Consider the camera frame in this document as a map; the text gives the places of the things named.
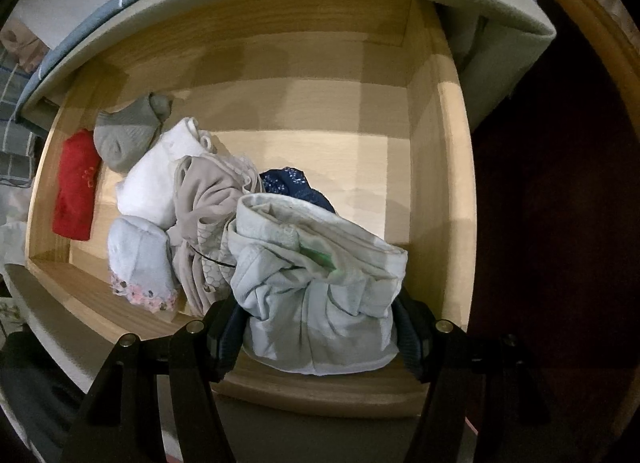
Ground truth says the beige patterned underwear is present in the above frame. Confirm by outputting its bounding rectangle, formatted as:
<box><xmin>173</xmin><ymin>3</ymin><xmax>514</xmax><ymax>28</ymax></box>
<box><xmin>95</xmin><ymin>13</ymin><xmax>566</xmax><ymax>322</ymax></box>
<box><xmin>167</xmin><ymin>153</ymin><xmax>266</xmax><ymax>317</ymax></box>

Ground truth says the grey rolled sock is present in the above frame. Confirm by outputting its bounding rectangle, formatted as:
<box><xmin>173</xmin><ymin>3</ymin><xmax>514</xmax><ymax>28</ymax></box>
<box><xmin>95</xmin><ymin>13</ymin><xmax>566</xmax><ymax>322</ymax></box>
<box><xmin>93</xmin><ymin>92</ymin><xmax>174</xmax><ymax>174</ymax></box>

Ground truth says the grey plaid blanket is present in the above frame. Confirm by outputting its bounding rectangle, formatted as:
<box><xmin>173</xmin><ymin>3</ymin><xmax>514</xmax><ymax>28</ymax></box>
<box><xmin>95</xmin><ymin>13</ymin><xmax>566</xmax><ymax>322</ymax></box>
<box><xmin>0</xmin><ymin>55</ymin><xmax>43</xmax><ymax>186</ymax></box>

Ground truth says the white rolled sock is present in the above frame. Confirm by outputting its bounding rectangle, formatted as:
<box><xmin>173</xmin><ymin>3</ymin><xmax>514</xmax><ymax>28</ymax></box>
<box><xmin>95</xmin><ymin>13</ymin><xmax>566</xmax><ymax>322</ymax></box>
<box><xmin>116</xmin><ymin>117</ymin><xmax>217</xmax><ymax>226</ymax></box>

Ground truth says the grey upholstered wooden drawer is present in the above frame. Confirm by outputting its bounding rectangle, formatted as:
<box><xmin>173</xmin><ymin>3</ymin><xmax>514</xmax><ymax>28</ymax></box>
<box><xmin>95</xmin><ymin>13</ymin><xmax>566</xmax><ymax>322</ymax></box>
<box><xmin>0</xmin><ymin>0</ymin><xmax>476</xmax><ymax>463</ymax></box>

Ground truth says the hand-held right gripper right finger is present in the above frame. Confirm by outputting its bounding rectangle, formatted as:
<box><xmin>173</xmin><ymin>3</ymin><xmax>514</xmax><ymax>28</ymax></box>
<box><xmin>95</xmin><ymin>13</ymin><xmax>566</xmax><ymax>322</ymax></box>
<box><xmin>395</xmin><ymin>293</ymin><xmax>551</xmax><ymax>463</ymax></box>

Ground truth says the black elastic band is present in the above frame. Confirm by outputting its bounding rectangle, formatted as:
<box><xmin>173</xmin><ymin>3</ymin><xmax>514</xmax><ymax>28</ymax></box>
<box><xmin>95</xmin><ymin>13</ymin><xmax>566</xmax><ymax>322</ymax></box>
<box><xmin>189</xmin><ymin>242</ymin><xmax>237</xmax><ymax>269</ymax></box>

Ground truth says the white floral bedding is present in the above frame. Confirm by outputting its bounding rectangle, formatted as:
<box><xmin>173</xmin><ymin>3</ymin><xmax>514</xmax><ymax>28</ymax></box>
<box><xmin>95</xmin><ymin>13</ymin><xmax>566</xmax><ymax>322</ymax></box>
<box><xmin>0</xmin><ymin>183</ymin><xmax>31</xmax><ymax>269</ymax></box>

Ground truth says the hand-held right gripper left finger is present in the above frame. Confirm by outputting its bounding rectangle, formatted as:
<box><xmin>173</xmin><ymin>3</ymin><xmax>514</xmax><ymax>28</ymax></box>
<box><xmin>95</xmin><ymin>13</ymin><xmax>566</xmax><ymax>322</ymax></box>
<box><xmin>60</xmin><ymin>300</ymin><xmax>251</xmax><ymax>463</ymax></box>

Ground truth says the pale blue floral-trim underwear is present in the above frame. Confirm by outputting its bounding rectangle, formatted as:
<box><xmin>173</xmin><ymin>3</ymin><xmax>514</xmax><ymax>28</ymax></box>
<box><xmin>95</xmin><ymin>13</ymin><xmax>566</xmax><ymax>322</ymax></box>
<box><xmin>106</xmin><ymin>215</ymin><xmax>181</xmax><ymax>315</ymax></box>

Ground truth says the beige leaf-print curtain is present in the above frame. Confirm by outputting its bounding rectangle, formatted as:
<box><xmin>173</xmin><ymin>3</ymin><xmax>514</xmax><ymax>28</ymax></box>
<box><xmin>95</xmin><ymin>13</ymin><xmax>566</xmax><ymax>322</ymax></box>
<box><xmin>0</xmin><ymin>25</ymin><xmax>48</xmax><ymax>71</ymax></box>

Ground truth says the navy floral underwear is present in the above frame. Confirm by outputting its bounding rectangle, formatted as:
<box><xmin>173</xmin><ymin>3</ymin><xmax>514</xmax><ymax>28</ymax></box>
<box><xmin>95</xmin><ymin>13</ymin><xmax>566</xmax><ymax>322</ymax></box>
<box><xmin>257</xmin><ymin>168</ymin><xmax>336</xmax><ymax>214</ymax></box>

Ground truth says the red folded cloth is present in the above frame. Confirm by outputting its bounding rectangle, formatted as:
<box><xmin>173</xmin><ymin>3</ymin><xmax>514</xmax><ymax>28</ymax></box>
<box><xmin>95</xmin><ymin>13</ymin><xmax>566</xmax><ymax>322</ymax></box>
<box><xmin>52</xmin><ymin>130</ymin><xmax>104</xmax><ymax>243</ymax></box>

